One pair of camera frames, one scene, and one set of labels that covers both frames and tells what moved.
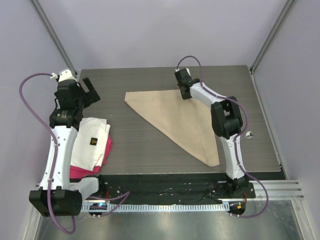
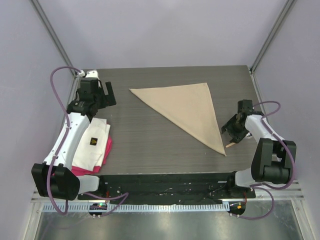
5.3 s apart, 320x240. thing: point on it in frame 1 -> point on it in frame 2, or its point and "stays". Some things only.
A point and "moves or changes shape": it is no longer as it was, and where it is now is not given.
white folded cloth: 90,144 stays
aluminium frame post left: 54,34 stays
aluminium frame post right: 285,12 stays
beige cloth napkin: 188,122 moves or changes shape
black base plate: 169,189 stays
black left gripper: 91,95 -> 109,97
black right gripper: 185,97 -> 237,137
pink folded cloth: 76,172 stays
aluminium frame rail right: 288,189 stays
